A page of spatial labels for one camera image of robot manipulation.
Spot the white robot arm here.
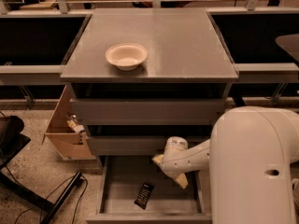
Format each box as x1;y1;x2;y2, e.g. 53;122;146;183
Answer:
152;106;299;224

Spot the grey bottom drawer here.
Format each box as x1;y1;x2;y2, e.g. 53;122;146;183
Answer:
86;156;212;224

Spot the grey middle drawer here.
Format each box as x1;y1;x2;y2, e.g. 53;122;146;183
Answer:
85;135;215;157

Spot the grey top drawer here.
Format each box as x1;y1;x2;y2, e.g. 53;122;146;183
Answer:
70;99;225;125

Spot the white shoe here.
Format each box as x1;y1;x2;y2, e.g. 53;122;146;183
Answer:
292;178;299;212

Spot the black cable on floor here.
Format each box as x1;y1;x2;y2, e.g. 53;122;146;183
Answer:
13;175;90;224

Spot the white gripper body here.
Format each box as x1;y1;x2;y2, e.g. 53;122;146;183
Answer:
160;136;209;179

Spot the grey drawer cabinet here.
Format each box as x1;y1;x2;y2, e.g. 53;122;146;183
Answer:
61;8;238;143

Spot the black table leg left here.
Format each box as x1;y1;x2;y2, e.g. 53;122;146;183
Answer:
0;172;82;224

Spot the black chair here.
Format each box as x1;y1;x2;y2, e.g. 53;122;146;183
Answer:
0;116;31;169

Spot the black rxbar chocolate bar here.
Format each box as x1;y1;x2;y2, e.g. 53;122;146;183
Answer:
134;183;154;209

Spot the wooden box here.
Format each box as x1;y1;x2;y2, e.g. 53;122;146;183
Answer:
45;88;95;161

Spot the grey drawer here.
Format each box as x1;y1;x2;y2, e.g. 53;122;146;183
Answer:
70;99;225;125
86;156;212;224
85;135;215;157

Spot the white paper bowl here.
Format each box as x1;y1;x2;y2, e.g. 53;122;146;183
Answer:
106;43;148;71

